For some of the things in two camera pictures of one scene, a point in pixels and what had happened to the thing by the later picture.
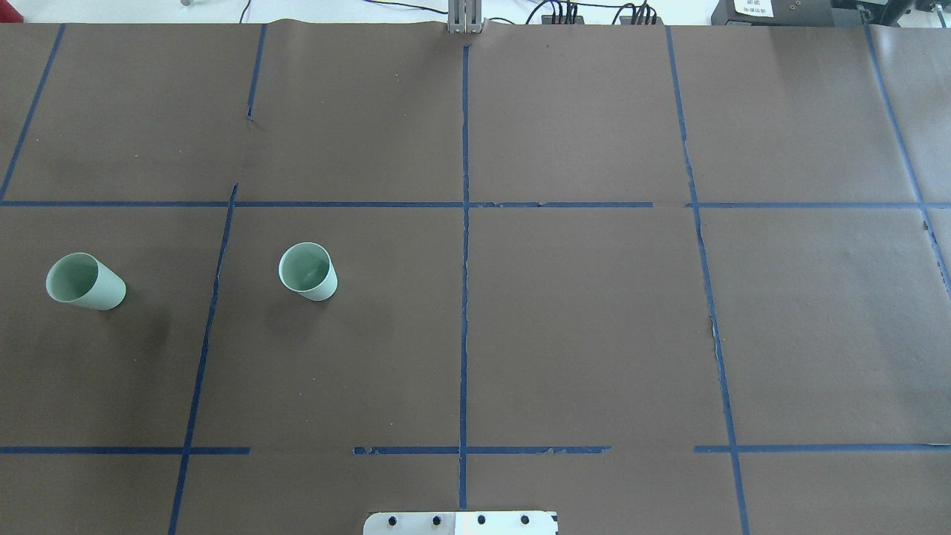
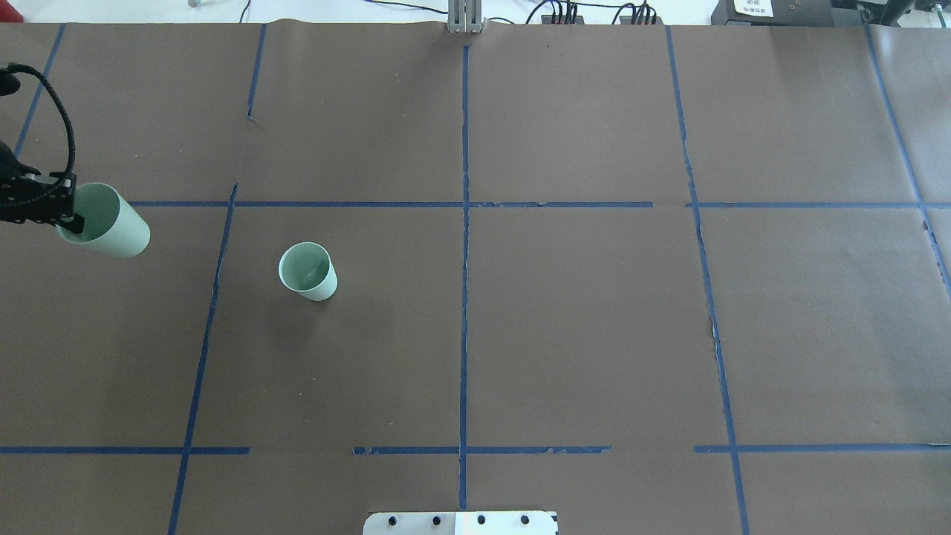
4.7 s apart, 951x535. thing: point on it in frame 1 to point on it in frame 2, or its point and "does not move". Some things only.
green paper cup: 81,279 to 113,227
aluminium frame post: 464,16 does not move
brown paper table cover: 657,280 does not move
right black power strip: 627,20 does not move
